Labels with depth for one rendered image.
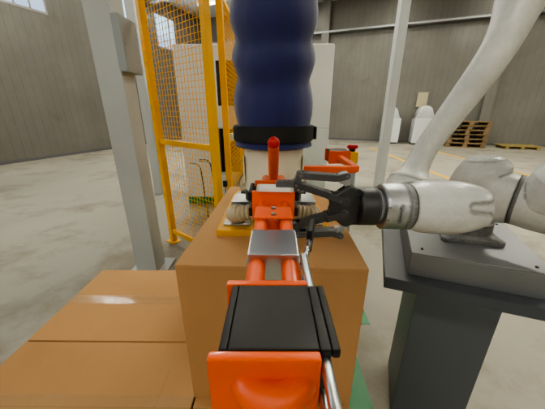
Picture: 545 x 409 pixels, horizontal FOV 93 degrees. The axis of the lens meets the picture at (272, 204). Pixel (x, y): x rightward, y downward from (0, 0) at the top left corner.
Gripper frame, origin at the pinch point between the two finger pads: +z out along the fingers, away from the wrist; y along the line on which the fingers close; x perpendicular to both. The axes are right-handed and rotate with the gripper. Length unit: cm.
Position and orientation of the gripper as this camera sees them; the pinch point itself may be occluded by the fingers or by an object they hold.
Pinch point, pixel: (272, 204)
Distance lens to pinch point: 50.8
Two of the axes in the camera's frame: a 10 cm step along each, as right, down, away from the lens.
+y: -0.1, 9.4, 3.4
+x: 0.1, -3.4, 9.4
